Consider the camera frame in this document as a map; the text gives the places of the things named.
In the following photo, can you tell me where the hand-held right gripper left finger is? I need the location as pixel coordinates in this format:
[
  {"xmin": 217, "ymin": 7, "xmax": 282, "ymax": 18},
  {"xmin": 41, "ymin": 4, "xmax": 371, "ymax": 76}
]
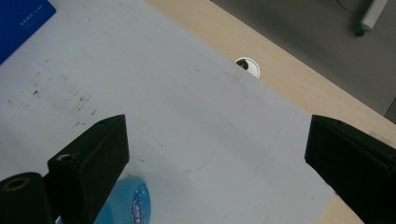
[{"xmin": 47, "ymin": 114, "xmax": 130, "ymax": 224}]

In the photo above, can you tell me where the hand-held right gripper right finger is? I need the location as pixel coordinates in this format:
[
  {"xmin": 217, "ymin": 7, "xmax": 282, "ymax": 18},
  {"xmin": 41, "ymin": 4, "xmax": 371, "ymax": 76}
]
[{"xmin": 304, "ymin": 114, "xmax": 396, "ymax": 224}]

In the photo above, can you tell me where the blue plastic bottle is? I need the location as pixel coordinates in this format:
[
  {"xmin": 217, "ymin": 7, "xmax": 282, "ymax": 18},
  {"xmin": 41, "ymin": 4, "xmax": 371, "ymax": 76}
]
[{"xmin": 55, "ymin": 176, "xmax": 152, "ymax": 224}]

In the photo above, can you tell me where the blue cardboard box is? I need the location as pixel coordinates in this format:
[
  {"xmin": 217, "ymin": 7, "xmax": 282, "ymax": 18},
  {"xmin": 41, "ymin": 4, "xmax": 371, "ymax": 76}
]
[{"xmin": 0, "ymin": 0, "xmax": 57, "ymax": 65}]

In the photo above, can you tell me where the white paper sheet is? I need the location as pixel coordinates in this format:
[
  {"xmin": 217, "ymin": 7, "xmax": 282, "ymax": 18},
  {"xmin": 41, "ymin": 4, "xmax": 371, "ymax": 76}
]
[{"xmin": 0, "ymin": 0, "xmax": 334, "ymax": 224}]

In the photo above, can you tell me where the white furniture leg with caster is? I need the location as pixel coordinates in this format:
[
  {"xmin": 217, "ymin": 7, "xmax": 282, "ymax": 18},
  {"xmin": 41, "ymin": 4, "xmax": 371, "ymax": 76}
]
[{"xmin": 351, "ymin": 0, "xmax": 390, "ymax": 37}]

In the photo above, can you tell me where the white cable grommet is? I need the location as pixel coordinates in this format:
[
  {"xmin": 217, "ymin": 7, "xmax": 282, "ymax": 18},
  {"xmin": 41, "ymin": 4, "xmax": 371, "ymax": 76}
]
[{"xmin": 233, "ymin": 56, "xmax": 261, "ymax": 79}]

